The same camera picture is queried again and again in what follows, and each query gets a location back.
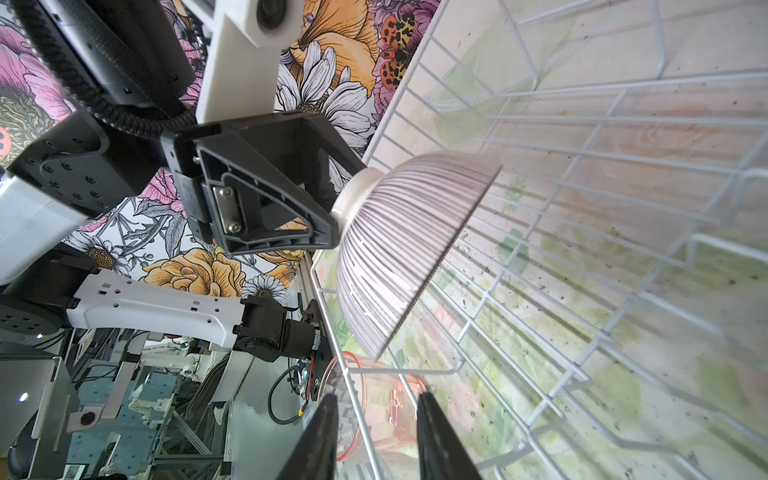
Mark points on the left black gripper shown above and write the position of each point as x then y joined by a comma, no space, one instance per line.
260,184

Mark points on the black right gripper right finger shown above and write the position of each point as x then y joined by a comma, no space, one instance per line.
441,453

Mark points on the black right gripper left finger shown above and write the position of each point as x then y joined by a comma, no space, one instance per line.
314,456

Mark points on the pink glass cup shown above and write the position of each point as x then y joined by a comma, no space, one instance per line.
387,402

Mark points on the white ribbed bowl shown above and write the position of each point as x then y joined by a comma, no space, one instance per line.
398,227

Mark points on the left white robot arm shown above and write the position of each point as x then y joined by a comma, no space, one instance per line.
123,69

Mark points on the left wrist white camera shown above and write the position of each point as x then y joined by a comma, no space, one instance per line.
248,38

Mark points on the white wire dish rack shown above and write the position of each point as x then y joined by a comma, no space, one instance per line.
603,315

